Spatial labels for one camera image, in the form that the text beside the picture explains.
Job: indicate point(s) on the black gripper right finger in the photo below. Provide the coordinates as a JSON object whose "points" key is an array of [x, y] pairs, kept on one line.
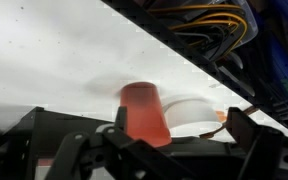
{"points": [[264, 153]]}

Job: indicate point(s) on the pink plastic cup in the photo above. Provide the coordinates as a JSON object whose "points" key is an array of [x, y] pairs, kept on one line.
{"points": [[144, 113]]}

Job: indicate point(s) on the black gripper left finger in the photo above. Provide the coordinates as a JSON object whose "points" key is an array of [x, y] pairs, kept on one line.
{"points": [[94, 156]]}

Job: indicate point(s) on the wooden spoon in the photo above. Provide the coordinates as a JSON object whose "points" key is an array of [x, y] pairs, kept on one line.
{"points": [[214, 134]]}

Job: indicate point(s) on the white bowl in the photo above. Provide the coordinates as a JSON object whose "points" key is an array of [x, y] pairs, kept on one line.
{"points": [[190, 115]]}

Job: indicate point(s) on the blue box with green print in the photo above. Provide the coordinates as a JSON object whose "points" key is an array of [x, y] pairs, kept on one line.
{"points": [[285, 66]]}

